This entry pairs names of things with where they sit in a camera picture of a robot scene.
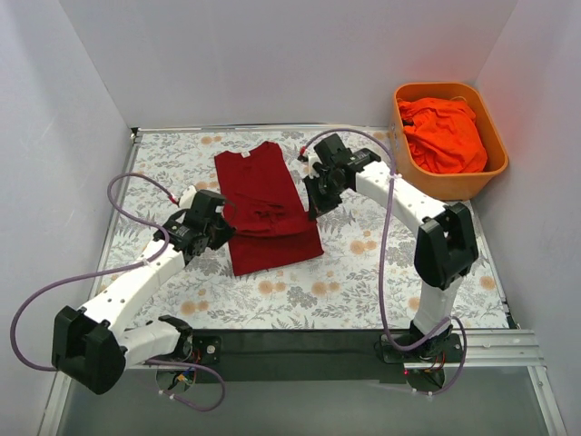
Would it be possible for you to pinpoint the dark red t-shirt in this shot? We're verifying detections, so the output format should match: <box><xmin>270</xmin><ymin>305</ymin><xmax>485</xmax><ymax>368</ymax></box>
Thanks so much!
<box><xmin>214</xmin><ymin>142</ymin><xmax>323</xmax><ymax>276</ymax></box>

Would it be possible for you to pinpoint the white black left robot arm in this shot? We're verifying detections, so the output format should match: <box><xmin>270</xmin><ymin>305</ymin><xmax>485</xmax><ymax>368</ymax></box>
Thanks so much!
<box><xmin>52</xmin><ymin>211</ymin><xmax>235</xmax><ymax>394</ymax></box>

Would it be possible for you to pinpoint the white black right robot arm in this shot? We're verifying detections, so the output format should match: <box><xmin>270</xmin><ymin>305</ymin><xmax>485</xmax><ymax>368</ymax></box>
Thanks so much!
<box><xmin>303</xmin><ymin>157</ymin><xmax>478</xmax><ymax>362</ymax></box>

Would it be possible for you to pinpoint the floral patterned table mat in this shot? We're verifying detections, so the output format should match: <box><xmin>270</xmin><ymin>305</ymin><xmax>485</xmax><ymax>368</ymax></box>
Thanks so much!
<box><xmin>88</xmin><ymin>127</ymin><xmax>508</xmax><ymax>331</ymax></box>

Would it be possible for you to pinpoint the orange plastic basket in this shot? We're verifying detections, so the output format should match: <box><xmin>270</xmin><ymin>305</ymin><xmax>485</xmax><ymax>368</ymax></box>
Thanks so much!
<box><xmin>390</xmin><ymin>82</ymin><xmax>508</xmax><ymax>201</ymax></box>

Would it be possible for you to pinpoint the bright orange t-shirt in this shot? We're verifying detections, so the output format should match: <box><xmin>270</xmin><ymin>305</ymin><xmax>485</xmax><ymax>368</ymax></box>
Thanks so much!
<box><xmin>398</xmin><ymin>97</ymin><xmax>487</xmax><ymax>174</ymax></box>

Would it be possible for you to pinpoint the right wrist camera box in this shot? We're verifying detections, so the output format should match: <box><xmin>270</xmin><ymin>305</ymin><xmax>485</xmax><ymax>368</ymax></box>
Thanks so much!
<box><xmin>308</xmin><ymin>134</ymin><xmax>357</xmax><ymax>174</ymax></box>

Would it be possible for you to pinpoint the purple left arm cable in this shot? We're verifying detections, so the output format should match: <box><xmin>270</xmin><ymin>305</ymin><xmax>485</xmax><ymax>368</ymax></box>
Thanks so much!
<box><xmin>9</xmin><ymin>173</ymin><xmax>227</xmax><ymax>412</ymax></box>

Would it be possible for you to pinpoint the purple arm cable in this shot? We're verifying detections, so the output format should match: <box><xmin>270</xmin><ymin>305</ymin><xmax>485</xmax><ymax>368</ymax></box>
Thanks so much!
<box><xmin>9</xmin><ymin>173</ymin><xmax>227</xmax><ymax>412</ymax></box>
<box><xmin>298</xmin><ymin>130</ymin><xmax>467</xmax><ymax>397</ymax></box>

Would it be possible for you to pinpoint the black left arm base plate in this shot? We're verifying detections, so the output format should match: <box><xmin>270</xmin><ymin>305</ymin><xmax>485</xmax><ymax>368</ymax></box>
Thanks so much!
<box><xmin>188</xmin><ymin>335</ymin><xmax>222</xmax><ymax>365</ymax></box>

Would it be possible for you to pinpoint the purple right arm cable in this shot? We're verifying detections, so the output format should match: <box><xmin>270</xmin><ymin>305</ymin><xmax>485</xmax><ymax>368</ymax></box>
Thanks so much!
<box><xmin>298</xmin><ymin>130</ymin><xmax>467</xmax><ymax>397</ymax></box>

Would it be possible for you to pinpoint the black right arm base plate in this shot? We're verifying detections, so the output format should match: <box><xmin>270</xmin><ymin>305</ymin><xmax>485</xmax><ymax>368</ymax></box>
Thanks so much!
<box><xmin>373</xmin><ymin>332</ymin><xmax>463</xmax><ymax>364</ymax></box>

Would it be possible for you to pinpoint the aluminium front frame rail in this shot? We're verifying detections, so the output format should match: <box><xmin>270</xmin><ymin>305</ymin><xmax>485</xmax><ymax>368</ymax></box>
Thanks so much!
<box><xmin>56</xmin><ymin>330</ymin><xmax>546</xmax><ymax>372</ymax></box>

